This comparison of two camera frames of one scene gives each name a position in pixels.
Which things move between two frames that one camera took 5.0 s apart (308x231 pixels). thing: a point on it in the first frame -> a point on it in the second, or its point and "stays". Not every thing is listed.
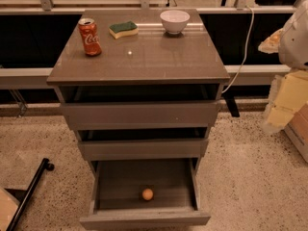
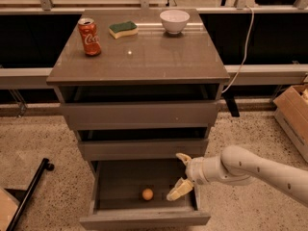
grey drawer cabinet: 141,100 stays
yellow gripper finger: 271,43 -> 183,186
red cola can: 90,38 stays
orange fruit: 147,193 stays
